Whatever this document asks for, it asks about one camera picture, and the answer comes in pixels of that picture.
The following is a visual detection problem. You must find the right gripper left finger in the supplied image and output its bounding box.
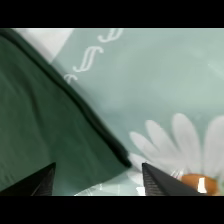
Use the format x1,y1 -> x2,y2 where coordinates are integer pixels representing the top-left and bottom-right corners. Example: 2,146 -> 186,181
0,162 -> 57,197

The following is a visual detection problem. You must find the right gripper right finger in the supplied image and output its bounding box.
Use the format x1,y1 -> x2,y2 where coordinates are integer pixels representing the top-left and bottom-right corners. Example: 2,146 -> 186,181
141,162 -> 202,197

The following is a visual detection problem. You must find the dark green garment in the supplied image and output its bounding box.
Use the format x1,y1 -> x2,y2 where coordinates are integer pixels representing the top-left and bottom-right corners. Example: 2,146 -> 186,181
0,28 -> 133,193

